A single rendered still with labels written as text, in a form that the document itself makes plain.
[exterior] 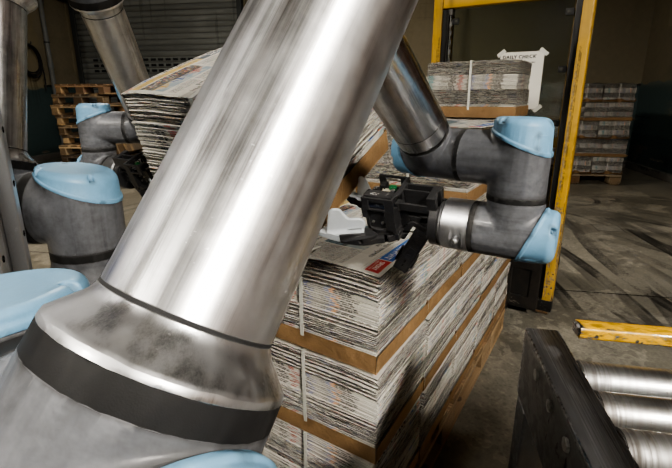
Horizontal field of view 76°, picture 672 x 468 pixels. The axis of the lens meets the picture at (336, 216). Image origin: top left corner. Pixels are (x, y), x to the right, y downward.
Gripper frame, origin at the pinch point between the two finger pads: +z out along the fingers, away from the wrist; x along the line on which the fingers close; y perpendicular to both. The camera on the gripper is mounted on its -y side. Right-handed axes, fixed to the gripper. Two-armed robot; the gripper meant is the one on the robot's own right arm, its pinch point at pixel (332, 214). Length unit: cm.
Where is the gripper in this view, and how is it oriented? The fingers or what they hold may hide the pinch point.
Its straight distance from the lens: 76.0
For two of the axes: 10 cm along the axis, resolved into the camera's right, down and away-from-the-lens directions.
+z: -8.6, -1.4, 5.0
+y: -1.9, -8.1, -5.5
